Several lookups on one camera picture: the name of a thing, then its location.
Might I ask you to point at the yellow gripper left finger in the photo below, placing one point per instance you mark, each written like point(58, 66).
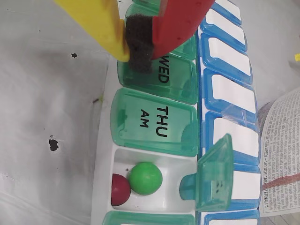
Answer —
point(93, 18)

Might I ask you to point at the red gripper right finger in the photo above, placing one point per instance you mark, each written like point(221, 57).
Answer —
point(178, 23)

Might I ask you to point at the green ball pill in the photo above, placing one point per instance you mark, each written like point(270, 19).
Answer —
point(145, 178)

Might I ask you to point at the red ball pill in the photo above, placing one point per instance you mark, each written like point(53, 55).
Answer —
point(119, 187)

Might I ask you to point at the weekly pill organizer box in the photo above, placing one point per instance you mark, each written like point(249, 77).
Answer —
point(164, 126)

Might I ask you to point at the white tablecloth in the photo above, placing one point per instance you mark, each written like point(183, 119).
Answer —
point(47, 117)

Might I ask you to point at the printed label can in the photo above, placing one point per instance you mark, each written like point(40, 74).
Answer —
point(281, 152)

